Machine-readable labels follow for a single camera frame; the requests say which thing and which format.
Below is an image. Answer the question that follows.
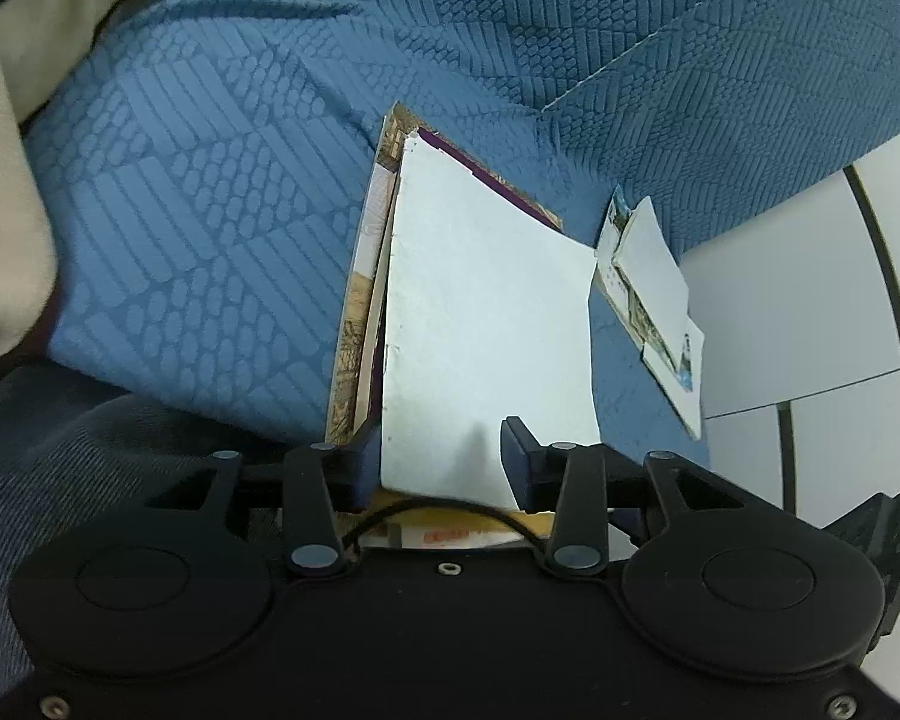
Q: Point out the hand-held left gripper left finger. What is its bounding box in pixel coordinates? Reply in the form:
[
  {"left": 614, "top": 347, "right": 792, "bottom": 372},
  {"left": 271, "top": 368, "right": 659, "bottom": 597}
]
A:
[{"left": 146, "top": 424, "right": 385, "bottom": 580}]

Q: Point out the purple book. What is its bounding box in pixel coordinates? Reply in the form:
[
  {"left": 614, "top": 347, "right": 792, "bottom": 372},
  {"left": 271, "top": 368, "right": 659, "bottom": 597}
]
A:
[{"left": 370, "top": 127, "right": 565, "bottom": 541}]

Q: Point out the white photo booklet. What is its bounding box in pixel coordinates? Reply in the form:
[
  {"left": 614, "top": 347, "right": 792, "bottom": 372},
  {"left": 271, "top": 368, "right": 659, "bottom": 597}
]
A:
[
  {"left": 613, "top": 196, "right": 691, "bottom": 362},
  {"left": 594, "top": 184, "right": 705, "bottom": 443}
]

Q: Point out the blue quilted chair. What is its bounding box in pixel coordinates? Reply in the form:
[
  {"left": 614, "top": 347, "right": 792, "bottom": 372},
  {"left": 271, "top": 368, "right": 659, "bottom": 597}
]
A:
[
  {"left": 540, "top": 0, "right": 900, "bottom": 460},
  {"left": 16, "top": 0, "right": 721, "bottom": 460}
]

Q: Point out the white cartoon book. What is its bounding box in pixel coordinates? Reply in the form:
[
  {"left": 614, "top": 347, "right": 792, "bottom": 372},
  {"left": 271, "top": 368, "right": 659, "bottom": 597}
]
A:
[{"left": 351, "top": 135, "right": 557, "bottom": 550}]

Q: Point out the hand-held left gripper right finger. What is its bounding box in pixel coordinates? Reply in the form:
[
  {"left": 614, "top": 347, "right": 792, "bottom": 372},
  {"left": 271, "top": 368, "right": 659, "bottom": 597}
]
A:
[{"left": 500, "top": 417, "right": 752, "bottom": 580}]

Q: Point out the plain white booklet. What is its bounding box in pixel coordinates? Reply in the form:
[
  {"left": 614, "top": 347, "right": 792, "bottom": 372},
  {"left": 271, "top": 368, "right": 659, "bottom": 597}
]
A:
[{"left": 379, "top": 131, "right": 602, "bottom": 512}]

